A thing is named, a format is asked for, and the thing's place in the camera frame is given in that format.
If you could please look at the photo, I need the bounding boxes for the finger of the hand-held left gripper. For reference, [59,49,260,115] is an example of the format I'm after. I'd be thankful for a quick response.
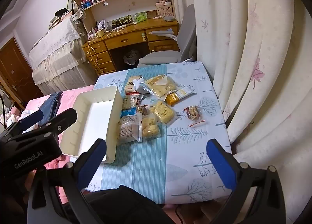
[0,111,44,143]
[27,108,78,140]

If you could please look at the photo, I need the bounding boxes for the dark tissue pack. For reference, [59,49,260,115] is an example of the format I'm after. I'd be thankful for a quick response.
[111,15,133,28]

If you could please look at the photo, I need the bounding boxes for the white plastic storage box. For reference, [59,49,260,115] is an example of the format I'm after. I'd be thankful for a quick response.
[60,86,123,165]

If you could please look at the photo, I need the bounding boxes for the pink white plastic bag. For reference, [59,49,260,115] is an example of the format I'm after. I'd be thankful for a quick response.
[96,20,108,32]

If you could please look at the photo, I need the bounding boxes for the bin with plastic bag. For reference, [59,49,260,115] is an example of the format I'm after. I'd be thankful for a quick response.
[123,50,140,66]

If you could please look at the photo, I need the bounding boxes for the stack of books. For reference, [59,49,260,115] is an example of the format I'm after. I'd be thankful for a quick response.
[49,8,74,29]

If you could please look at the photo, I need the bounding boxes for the pink quilt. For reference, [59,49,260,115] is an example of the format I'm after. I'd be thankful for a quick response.
[23,84,95,200]

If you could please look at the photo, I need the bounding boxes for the puffed rice cake packet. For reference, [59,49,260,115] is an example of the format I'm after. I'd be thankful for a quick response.
[151,100,176,125]
[141,114,161,140]

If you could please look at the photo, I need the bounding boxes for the orange snack packet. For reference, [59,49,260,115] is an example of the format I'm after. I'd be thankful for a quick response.
[166,86,195,107]

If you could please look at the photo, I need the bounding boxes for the beige bread packet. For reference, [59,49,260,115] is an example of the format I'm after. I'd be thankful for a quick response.
[124,75,143,93]

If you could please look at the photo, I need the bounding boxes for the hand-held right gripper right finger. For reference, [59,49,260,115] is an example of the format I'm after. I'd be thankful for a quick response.
[206,138,287,224]

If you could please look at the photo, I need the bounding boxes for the thin black cable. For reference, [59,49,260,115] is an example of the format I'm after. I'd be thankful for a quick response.
[175,206,184,224]

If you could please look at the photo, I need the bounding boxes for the white charging cable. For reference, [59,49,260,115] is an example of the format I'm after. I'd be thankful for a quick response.
[87,28,104,73]

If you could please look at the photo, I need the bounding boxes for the wooden desk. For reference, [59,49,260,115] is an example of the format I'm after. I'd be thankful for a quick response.
[82,18,182,76]

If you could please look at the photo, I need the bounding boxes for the white lace cover cloth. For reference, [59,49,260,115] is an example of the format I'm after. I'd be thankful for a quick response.
[29,16,97,95]

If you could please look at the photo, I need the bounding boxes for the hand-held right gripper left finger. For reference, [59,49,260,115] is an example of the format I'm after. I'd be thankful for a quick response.
[27,138,108,224]

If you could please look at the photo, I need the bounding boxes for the clear nut bar packet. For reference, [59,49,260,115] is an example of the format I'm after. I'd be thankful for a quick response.
[183,105,207,128]

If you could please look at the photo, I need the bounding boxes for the red white snack packet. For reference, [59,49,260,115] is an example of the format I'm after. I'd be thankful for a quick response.
[122,94,140,110]

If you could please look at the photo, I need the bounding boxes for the brown wooden door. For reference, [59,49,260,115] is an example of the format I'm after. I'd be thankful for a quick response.
[0,37,44,110]

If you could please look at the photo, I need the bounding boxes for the small brown red packet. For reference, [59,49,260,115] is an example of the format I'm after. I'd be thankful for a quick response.
[136,104,149,115]

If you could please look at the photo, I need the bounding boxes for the beige cardboard box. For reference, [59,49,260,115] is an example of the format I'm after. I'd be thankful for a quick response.
[155,3,175,18]

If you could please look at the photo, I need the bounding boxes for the grey office chair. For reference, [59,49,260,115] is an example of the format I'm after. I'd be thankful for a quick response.
[136,0,198,68]

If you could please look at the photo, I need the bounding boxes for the blue jeans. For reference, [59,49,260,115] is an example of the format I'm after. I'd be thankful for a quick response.
[39,91,62,126]

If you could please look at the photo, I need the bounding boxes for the floral white blanket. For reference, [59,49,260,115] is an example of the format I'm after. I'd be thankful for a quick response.
[0,108,39,132]

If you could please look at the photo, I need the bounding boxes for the floral fabric bag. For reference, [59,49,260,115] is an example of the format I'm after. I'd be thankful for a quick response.
[71,8,86,23]

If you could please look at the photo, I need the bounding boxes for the blue snack packet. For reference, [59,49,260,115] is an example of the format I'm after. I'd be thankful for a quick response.
[121,107,137,118]

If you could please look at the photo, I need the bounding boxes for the clear bread packet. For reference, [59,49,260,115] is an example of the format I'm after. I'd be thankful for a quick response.
[116,113,143,144]

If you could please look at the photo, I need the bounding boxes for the green tissue pack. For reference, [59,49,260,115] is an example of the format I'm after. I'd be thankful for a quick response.
[134,12,148,23]

